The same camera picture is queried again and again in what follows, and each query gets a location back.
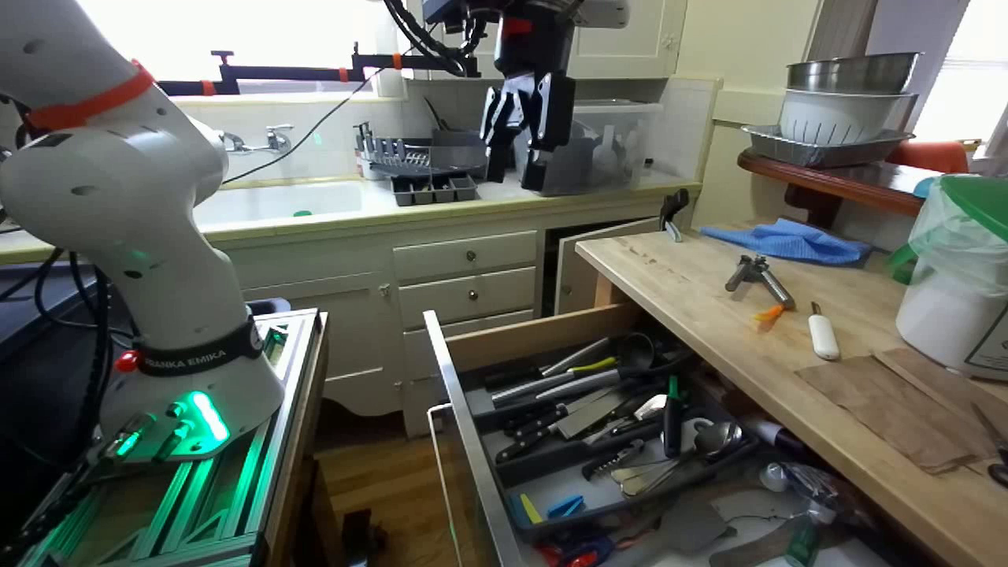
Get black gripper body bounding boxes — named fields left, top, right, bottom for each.
left=481, top=0, right=574, bottom=150

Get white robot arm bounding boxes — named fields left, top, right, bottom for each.
left=0, top=0, right=282, bottom=465

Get open wooden drawer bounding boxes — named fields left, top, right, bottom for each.
left=423, top=306, right=930, bottom=567

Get black dish rack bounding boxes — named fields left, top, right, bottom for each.
left=351, top=122, right=485, bottom=205

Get silver can opener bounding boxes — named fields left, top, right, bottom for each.
left=725, top=255, right=792, bottom=308

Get stacked metal bowls and colander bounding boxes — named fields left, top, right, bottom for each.
left=747, top=51, right=919, bottom=171

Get white kitchen sink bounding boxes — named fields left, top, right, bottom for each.
left=194, top=184, right=397, bottom=234

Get blue cloth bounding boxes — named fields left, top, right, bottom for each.
left=702, top=218, right=869, bottom=269

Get grey cutlery tray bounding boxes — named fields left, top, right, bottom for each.
left=463, top=330, right=757, bottom=539

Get white bin with green bag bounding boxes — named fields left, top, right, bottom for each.
left=893, top=177, right=1008, bottom=382

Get wooden cutting board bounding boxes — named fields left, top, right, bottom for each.
left=798, top=350, right=1003, bottom=476

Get orange handled tool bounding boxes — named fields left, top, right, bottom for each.
left=757, top=304, right=787, bottom=330

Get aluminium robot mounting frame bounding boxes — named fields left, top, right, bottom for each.
left=2, top=308, right=327, bottom=567

